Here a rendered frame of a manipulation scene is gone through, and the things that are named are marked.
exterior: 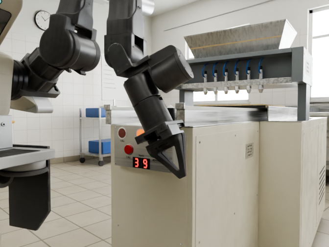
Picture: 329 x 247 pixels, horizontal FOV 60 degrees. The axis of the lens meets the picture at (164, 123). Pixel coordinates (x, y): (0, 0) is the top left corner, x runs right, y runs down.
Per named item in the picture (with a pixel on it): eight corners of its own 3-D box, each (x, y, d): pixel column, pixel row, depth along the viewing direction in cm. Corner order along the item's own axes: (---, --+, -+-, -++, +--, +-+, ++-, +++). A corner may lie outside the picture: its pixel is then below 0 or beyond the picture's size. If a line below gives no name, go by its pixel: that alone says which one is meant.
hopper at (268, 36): (205, 67, 190) (205, 46, 189) (296, 58, 158) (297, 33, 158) (183, 61, 166) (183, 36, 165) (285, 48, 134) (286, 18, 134)
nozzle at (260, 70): (258, 93, 148) (259, 58, 147) (264, 92, 146) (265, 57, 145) (255, 92, 143) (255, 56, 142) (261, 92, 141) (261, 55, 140)
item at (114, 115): (263, 116, 265) (263, 109, 264) (266, 116, 263) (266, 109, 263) (104, 124, 99) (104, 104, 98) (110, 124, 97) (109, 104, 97)
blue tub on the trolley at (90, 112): (99, 116, 513) (99, 108, 513) (113, 117, 487) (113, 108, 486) (84, 117, 491) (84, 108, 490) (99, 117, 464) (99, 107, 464)
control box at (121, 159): (120, 163, 100) (120, 124, 100) (178, 171, 87) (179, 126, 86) (113, 165, 97) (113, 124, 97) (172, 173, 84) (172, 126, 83)
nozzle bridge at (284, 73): (195, 118, 197) (195, 68, 196) (312, 119, 157) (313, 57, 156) (169, 119, 170) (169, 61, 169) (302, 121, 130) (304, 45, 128)
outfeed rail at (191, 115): (296, 116, 248) (296, 109, 248) (300, 116, 247) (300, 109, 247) (175, 126, 83) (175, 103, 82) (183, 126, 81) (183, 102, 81)
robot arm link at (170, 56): (127, 57, 60) (104, 49, 52) (172, 27, 56) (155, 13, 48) (150, 108, 59) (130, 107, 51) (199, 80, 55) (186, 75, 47)
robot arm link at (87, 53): (52, 56, 66) (34, 52, 61) (81, 25, 62) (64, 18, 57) (73, 87, 64) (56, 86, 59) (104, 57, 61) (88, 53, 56)
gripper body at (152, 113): (187, 128, 57) (171, 95, 58) (168, 131, 47) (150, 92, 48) (160, 141, 59) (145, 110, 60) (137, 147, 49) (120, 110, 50)
